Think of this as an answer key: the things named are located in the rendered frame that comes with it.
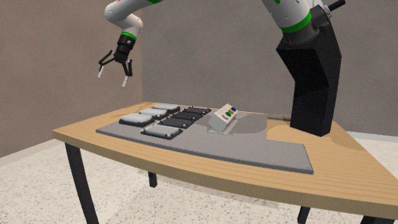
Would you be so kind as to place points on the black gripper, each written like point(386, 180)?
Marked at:
point(120, 55)

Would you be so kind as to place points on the grey button panel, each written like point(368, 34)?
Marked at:
point(220, 120)

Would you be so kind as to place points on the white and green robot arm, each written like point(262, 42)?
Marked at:
point(299, 24)

